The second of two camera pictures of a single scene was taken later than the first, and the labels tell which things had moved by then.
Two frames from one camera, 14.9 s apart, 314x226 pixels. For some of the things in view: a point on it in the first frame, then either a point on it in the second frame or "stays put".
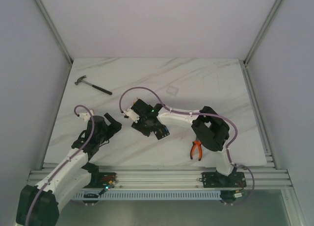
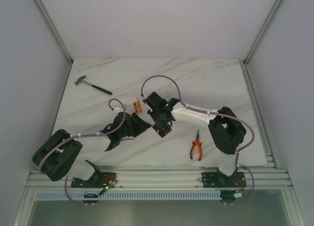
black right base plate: (217, 180) stays put
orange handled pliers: (194, 144) stays put
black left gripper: (111, 126) to (137, 124)
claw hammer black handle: (80, 80) stays put
